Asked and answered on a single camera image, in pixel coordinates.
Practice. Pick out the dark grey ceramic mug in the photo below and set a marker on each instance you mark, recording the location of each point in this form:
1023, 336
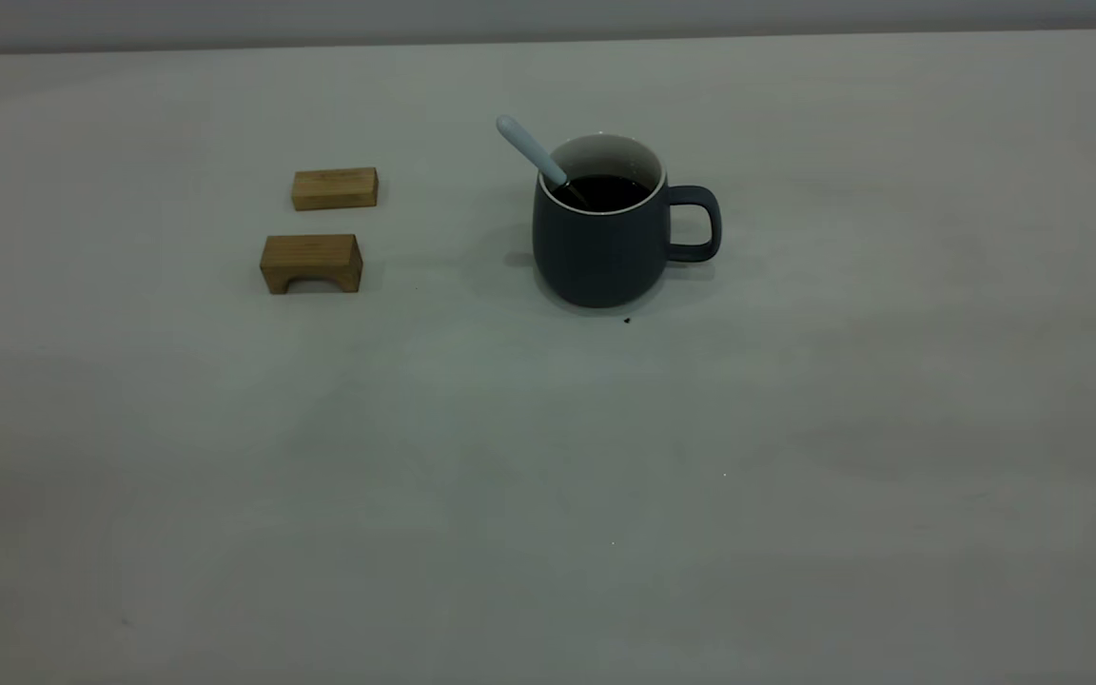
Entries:
596, 262

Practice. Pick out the arched wooden block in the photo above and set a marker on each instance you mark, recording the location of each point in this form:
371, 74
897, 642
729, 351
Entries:
310, 255

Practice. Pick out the dark coffee liquid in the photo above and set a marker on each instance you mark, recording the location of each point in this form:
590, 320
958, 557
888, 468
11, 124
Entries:
615, 193

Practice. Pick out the flat rectangular wooden block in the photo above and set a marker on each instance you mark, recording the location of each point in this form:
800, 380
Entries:
334, 188

